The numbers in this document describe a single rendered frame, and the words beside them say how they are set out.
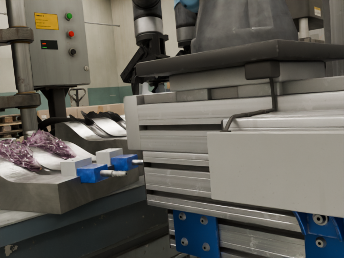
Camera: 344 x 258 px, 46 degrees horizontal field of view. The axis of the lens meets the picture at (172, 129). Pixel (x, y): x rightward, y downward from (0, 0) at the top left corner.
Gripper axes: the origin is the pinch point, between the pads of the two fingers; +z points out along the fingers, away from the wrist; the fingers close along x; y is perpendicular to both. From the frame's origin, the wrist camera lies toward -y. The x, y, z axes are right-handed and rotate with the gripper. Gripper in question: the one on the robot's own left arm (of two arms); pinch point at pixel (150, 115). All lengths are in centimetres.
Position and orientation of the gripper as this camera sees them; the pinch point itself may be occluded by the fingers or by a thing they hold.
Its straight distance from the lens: 103.2
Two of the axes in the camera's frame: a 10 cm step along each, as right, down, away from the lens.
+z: 0.9, 9.9, -1.1
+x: 7.1, 0.2, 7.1
